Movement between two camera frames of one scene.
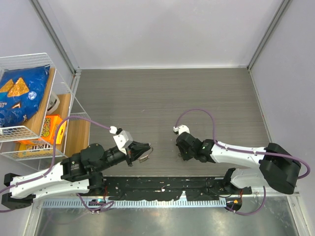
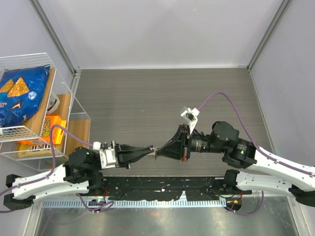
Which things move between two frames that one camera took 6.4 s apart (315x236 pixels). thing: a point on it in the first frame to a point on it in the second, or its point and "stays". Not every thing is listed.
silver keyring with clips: x=143 y=159 to x=152 y=155
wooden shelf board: x=78 y=136 stays
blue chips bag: x=21 y=92 stays
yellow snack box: x=33 y=150 stays
